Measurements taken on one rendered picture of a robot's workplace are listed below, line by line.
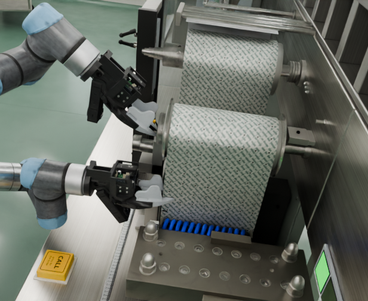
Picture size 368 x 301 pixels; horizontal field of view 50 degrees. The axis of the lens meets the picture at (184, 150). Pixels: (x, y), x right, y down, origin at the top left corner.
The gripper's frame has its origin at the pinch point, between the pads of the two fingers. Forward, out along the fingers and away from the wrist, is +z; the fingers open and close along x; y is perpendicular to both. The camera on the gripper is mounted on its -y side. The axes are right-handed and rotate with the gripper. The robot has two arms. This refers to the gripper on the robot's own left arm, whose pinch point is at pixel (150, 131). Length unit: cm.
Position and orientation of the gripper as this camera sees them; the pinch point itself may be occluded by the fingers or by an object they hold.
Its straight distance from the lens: 94.8
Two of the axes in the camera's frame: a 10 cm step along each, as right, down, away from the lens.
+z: 6.9, 6.4, 3.4
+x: 1.0, -5.5, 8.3
